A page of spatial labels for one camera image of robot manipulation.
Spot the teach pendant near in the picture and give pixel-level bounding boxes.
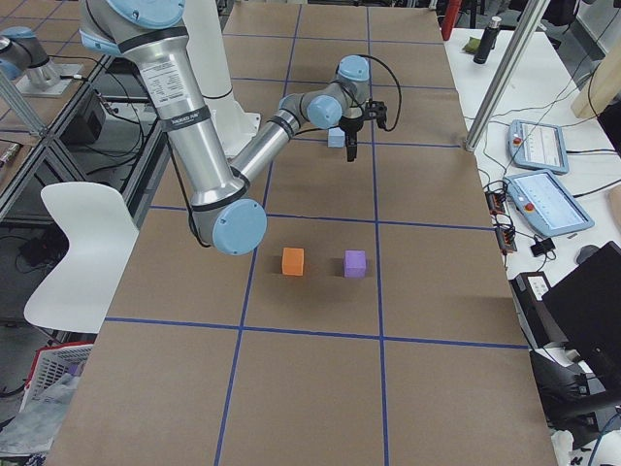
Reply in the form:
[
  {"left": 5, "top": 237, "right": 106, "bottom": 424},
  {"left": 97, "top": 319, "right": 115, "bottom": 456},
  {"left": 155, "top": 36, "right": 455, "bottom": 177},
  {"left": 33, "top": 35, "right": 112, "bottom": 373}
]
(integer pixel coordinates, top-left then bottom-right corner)
[{"left": 504, "top": 169, "right": 595, "bottom": 238}]

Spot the black water bottle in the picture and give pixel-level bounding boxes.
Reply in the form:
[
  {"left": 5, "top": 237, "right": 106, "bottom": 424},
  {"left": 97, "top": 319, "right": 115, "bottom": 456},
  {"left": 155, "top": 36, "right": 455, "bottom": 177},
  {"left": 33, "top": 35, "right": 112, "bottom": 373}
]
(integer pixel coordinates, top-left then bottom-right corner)
[{"left": 474, "top": 16, "right": 502, "bottom": 64}]

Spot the teach pendant far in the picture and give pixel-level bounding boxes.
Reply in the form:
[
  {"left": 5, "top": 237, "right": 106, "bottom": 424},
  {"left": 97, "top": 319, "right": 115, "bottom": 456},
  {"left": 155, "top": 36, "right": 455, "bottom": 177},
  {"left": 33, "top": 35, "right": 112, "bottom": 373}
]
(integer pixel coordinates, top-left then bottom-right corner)
[{"left": 507, "top": 119, "right": 570, "bottom": 175}]

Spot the purple foam block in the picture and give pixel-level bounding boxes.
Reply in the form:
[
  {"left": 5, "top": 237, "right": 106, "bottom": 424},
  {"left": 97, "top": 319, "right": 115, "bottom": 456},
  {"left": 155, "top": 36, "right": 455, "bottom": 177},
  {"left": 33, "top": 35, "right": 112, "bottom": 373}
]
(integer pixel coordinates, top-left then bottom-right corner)
[{"left": 343, "top": 250, "right": 367, "bottom": 278}]

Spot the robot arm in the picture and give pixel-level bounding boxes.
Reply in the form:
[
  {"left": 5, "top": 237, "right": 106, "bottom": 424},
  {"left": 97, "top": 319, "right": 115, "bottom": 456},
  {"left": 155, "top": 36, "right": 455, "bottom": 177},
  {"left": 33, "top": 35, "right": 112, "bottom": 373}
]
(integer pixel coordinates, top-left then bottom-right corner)
[{"left": 80, "top": 1, "right": 370, "bottom": 255}]

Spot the white plastic chair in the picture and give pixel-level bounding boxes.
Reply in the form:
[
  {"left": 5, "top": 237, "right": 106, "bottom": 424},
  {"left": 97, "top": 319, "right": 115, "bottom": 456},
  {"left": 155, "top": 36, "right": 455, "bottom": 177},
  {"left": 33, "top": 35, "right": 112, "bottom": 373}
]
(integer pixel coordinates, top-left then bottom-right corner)
[{"left": 24, "top": 182, "right": 139, "bottom": 334}]

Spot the orange foam block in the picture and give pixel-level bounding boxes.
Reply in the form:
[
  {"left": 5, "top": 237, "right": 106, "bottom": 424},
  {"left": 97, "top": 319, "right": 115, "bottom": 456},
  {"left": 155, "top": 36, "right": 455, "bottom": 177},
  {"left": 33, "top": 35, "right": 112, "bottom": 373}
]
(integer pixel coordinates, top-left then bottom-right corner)
[{"left": 281, "top": 247, "right": 305, "bottom": 277}]

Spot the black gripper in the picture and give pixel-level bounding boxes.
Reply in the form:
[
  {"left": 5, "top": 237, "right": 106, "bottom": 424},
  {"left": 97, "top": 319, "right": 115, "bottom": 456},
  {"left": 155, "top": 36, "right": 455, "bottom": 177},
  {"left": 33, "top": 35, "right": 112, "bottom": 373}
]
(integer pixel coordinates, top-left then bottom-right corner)
[{"left": 339, "top": 116, "right": 365, "bottom": 162}]

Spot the green cloth pouch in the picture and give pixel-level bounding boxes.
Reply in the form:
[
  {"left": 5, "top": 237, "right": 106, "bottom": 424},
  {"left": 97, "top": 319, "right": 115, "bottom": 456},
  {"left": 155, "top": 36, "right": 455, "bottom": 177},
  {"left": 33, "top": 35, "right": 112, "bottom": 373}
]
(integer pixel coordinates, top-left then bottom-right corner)
[{"left": 462, "top": 37, "right": 480, "bottom": 54}]

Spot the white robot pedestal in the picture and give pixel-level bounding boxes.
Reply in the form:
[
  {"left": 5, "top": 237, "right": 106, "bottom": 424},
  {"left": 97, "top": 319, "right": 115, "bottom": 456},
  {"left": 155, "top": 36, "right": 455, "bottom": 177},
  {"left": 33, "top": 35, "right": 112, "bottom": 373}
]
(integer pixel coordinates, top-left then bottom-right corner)
[{"left": 183, "top": 0, "right": 261, "bottom": 158}]

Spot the teach pendant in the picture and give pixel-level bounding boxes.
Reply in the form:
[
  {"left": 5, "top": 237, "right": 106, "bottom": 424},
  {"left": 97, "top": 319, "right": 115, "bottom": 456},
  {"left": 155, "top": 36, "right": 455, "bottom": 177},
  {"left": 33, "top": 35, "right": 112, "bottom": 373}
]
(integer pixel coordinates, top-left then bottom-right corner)
[
  {"left": 504, "top": 169, "right": 595, "bottom": 238},
  {"left": 507, "top": 119, "right": 570, "bottom": 175}
]

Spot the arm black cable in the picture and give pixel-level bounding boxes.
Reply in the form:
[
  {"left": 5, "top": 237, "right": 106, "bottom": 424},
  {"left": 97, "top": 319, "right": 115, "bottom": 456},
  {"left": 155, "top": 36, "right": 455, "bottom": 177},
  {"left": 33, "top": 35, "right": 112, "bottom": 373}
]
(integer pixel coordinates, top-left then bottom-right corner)
[{"left": 339, "top": 53, "right": 403, "bottom": 132}]

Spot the white plastic basket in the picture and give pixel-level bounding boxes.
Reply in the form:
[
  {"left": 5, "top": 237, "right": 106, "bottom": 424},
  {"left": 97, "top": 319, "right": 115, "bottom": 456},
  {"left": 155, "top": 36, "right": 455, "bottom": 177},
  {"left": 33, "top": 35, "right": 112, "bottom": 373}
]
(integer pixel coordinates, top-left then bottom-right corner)
[{"left": 21, "top": 342, "right": 93, "bottom": 408}]

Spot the aluminium frame post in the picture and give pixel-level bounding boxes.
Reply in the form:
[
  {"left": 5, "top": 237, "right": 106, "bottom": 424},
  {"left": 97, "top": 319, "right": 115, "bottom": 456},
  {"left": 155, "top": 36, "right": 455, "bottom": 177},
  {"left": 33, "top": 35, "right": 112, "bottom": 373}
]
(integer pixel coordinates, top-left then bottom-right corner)
[{"left": 464, "top": 0, "right": 550, "bottom": 152}]

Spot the black power box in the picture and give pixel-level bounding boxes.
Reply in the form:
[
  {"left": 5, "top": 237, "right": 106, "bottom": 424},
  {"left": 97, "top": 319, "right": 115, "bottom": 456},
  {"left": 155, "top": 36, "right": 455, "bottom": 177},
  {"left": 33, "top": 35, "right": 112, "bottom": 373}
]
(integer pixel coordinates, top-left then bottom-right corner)
[{"left": 509, "top": 272, "right": 567, "bottom": 348}]

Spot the light blue foam block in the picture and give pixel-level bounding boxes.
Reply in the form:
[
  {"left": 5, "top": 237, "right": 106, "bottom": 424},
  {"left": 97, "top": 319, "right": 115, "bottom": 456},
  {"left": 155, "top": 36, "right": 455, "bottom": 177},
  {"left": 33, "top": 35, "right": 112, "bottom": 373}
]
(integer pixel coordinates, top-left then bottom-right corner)
[{"left": 327, "top": 127, "right": 345, "bottom": 149}]

